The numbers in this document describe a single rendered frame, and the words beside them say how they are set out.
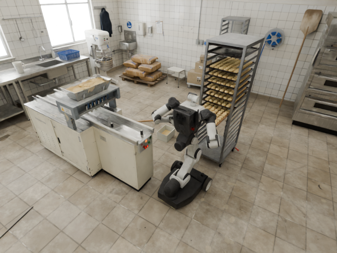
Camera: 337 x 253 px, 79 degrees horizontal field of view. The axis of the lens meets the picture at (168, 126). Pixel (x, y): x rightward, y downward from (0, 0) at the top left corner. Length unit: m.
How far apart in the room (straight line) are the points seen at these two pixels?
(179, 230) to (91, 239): 0.98
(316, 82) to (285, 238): 2.81
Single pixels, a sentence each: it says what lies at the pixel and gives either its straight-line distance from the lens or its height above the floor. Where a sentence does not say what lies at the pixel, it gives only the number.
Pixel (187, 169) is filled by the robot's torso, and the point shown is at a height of 0.39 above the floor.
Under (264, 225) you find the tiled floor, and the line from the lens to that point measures 2.91.
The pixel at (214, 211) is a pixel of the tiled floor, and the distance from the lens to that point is 2.83.
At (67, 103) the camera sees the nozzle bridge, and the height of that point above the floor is 1.18.
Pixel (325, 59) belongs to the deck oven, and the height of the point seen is 1.37.
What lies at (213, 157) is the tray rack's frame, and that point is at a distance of 3.27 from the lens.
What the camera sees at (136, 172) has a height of 0.41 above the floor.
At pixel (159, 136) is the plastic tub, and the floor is 0.08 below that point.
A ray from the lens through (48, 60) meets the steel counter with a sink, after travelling 5.61.
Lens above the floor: 2.29
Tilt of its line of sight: 34 degrees down
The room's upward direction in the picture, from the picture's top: 2 degrees clockwise
